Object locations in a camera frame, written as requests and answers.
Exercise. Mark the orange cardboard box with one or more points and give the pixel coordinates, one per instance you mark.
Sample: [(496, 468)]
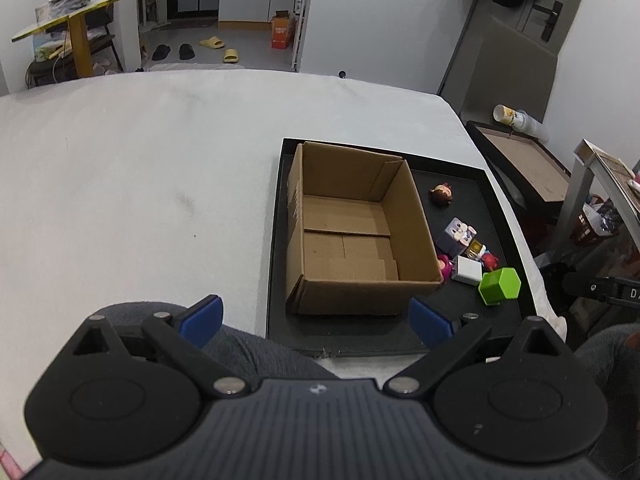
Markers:
[(282, 26)]

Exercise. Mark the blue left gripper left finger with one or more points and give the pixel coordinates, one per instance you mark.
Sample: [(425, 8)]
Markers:
[(199, 323)]

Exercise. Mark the pink doll figurine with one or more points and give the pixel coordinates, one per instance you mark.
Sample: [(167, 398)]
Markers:
[(445, 266)]

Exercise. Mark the left yellow slipper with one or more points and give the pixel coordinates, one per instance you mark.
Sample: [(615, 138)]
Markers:
[(213, 43)]

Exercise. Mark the black slipper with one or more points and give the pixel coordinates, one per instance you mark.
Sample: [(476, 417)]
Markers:
[(186, 52), (161, 52)]

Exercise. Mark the green hexagonal container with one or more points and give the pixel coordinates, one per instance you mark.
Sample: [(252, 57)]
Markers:
[(499, 285)]

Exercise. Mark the yellow paper cup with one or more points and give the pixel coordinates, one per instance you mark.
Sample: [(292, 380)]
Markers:
[(521, 122)]

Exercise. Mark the right yellow slipper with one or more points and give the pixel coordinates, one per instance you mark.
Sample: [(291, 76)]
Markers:
[(231, 56)]

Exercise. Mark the yellow side table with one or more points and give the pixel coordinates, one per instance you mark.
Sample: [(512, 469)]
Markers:
[(77, 32)]

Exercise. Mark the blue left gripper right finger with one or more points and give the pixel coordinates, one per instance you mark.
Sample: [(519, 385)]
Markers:
[(431, 327)]

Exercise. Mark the left black slipper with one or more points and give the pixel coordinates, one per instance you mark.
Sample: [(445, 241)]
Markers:
[(161, 52)]

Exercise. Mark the white charger block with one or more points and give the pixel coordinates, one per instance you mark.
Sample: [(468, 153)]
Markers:
[(467, 271)]

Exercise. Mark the black shallow tray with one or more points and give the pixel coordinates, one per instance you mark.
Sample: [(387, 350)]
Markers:
[(474, 201)]

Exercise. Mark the black door handle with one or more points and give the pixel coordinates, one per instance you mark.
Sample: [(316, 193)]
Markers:
[(553, 15)]

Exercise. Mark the black framed brown board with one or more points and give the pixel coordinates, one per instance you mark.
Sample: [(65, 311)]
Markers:
[(532, 177)]

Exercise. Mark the yellow slipper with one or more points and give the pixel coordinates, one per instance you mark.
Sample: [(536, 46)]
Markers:
[(231, 56), (213, 43)]

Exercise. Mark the right black slipper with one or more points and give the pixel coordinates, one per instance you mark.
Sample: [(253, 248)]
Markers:
[(186, 52)]

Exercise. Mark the blue smurf figurine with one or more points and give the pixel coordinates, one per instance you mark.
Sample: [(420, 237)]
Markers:
[(479, 252)]

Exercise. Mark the purple bunny cube toy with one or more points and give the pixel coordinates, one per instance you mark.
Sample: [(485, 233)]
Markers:
[(455, 238)]

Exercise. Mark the brown-haired doll head figurine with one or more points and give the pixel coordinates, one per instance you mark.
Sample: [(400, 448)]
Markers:
[(441, 195)]

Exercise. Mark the brown cardboard box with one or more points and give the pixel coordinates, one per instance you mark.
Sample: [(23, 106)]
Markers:
[(358, 238)]

